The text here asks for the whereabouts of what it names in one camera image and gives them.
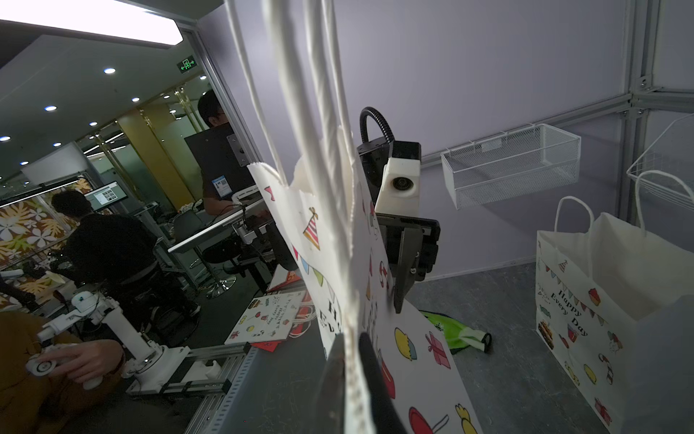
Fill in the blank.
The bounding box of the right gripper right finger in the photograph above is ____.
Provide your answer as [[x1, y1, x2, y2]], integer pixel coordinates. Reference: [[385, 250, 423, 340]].
[[359, 333, 406, 434]]

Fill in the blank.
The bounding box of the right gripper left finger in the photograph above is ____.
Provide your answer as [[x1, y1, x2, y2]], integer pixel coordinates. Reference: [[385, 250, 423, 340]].
[[311, 334, 345, 434]]

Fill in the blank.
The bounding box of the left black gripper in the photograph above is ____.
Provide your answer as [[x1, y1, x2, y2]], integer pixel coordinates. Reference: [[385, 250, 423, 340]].
[[376, 213, 441, 314]]

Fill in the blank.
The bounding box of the white paper bag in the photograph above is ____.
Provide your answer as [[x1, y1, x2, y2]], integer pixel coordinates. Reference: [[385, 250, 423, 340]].
[[249, 1, 482, 433], [535, 170, 694, 434]]

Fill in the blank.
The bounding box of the green work glove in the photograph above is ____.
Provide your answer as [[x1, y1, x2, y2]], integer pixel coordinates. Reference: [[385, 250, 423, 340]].
[[421, 310, 492, 354]]

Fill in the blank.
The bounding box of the flat paper bags stack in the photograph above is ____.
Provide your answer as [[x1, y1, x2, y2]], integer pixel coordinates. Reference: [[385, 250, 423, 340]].
[[224, 289, 307, 345]]

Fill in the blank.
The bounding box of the person behind glass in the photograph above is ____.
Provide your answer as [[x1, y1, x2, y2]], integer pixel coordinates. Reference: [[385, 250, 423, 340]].
[[197, 90, 255, 216]]

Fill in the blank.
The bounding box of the operator hand with controller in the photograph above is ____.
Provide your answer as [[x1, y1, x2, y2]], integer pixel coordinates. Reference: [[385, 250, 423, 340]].
[[39, 339, 125, 383]]

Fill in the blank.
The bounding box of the seated person in black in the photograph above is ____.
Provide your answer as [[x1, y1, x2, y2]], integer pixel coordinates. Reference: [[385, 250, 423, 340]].
[[52, 190, 201, 343]]

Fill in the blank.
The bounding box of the green exit sign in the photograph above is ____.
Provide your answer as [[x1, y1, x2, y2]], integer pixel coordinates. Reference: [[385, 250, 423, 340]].
[[176, 55, 198, 73]]

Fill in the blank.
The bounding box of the ceiling light panel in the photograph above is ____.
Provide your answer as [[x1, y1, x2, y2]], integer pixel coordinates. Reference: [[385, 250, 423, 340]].
[[1, 1, 184, 46]]

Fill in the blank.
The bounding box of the white wire basket on left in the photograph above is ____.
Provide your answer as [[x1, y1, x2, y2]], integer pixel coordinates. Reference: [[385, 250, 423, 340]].
[[441, 124, 582, 209]]

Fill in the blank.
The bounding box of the left black corrugated cable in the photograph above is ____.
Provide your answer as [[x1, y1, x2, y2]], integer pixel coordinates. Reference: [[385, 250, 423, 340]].
[[359, 106, 396, 146]]

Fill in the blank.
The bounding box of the white wire wall shelf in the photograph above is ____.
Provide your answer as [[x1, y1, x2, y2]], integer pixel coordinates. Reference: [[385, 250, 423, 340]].
[[627, 114, 693, 212]]

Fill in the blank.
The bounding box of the wall display screen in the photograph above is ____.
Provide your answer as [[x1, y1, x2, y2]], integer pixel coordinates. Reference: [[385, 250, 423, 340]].
[[85, 181, 128, 212]]

